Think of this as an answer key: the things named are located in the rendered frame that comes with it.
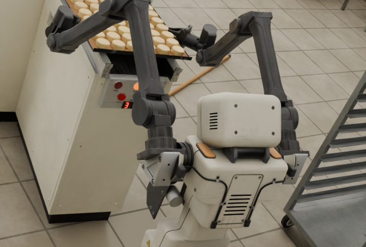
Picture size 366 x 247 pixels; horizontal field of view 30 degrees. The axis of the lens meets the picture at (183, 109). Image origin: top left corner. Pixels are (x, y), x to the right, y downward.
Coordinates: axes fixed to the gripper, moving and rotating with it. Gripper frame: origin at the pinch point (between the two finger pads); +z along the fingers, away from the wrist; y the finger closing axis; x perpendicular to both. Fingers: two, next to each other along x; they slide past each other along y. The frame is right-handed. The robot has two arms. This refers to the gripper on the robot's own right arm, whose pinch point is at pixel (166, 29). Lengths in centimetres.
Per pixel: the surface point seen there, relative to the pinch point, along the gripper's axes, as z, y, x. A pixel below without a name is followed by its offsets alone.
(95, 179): 0, -64, 27
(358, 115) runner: -86, -18, -44
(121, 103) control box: -1.6, -21.0, 31.8
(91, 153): 4, -49, 31
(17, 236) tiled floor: 18, -94, 48
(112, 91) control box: 2.0, -15.7, 35.9
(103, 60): 7.7, -3.6, 39.1
